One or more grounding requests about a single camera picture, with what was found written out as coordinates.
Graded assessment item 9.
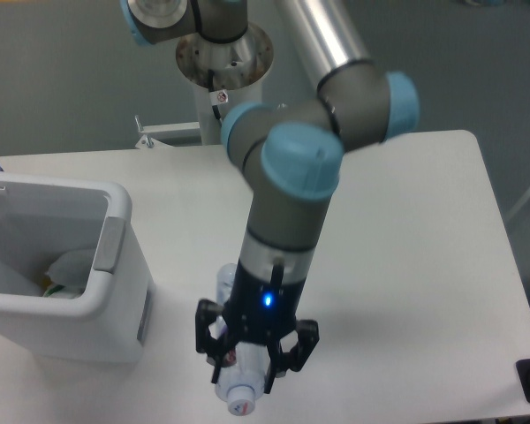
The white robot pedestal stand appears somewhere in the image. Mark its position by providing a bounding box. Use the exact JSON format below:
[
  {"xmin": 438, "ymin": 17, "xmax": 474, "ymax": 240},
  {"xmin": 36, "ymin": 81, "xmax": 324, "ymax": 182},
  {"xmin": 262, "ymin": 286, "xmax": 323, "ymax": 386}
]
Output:
[{"xmin": 133, "ymin": 21, "xmax": 288, "ymax": 150}]

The white plastic trash can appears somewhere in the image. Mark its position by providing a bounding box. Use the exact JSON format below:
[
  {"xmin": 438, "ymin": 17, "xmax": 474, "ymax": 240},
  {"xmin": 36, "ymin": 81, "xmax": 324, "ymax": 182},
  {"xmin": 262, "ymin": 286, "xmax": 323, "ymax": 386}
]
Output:
[{"xmin": 0, "ymin": 171, "xmax": 155, "ymax": 363}]

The clear crushed plastic bottle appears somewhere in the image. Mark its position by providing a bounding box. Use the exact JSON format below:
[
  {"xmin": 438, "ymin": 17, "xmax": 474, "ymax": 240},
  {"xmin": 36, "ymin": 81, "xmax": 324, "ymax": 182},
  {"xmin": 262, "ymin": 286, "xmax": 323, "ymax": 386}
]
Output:
[{"xmin": 215, "ymin": 263, "xmax": 269, "ymax": 417}]

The white paper wrapper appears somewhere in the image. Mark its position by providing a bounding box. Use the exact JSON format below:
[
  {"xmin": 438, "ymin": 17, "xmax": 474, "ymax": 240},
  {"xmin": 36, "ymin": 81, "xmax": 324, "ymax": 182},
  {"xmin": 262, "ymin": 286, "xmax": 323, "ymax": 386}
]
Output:
[{"xmin": 45, "ymin": 248, "xmax": 95, "ymax": 285}]

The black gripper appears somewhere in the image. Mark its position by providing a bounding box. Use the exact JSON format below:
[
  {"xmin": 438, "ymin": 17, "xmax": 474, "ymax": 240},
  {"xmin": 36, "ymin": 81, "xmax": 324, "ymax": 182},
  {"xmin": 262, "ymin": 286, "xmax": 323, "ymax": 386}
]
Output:
[{"xmin": 195, "ymin": 264, "xmax": 320, "ymax": 394}]

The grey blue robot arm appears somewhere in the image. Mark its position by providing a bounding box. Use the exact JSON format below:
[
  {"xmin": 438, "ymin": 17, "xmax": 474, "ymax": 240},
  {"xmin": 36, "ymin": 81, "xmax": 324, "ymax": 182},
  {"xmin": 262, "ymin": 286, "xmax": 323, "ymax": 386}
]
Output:
[{"xmin": 195, "ymin": 1, "xmax": 420, "ymax": 397}]

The black cable on pedestal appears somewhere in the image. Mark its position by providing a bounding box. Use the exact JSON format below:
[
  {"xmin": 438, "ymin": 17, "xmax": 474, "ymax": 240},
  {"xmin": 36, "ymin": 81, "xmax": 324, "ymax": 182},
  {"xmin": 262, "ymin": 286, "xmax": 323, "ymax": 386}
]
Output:
[{"xmin": 208, "ymin": 68, "xmax": 231, "ymax": 129}]

